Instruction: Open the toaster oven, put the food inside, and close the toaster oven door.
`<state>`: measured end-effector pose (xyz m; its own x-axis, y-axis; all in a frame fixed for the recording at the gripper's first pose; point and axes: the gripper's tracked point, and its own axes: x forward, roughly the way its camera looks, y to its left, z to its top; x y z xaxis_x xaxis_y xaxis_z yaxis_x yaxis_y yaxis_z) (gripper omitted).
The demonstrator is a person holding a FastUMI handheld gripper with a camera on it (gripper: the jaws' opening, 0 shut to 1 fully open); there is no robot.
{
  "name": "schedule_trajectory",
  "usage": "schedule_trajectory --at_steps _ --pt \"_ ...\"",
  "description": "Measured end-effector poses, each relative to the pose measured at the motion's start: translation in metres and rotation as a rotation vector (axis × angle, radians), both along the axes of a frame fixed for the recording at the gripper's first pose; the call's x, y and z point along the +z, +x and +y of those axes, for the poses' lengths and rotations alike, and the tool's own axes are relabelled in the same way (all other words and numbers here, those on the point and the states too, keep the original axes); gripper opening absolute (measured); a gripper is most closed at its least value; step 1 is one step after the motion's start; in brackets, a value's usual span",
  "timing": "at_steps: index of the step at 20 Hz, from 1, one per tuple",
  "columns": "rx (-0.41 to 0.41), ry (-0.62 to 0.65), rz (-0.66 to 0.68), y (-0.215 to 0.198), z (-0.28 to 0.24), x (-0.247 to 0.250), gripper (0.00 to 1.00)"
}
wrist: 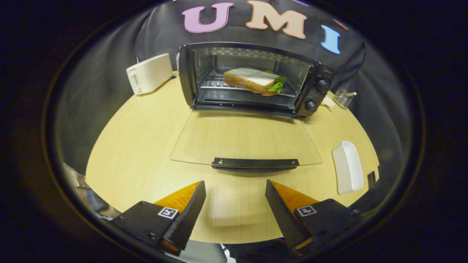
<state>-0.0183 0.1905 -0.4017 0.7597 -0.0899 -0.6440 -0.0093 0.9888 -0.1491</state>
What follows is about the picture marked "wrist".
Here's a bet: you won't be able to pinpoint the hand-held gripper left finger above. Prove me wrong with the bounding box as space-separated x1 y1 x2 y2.
110 180 206 257

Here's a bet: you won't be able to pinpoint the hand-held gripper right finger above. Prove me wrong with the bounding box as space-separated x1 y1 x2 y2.
265 179 362 256

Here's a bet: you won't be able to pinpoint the sandwich with lettuce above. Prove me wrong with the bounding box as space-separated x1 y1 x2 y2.
223 67 287 96

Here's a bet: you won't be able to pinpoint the black toaster oven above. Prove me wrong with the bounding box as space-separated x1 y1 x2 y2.
170 42 334 178

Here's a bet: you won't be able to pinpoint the white bread toaster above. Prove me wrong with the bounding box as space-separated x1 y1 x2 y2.
126 53 174 96

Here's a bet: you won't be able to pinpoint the person's dark trousers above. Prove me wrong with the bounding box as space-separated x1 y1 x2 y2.
223 237 293 263

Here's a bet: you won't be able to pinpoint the white rectangular tray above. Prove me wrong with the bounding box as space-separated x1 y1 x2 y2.
332 141 364 195

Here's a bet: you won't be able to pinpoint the patterned cloth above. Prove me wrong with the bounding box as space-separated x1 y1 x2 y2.
62 163 121 220

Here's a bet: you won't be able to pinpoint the wire mesh holder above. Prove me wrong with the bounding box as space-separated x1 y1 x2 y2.
333 88 357 109

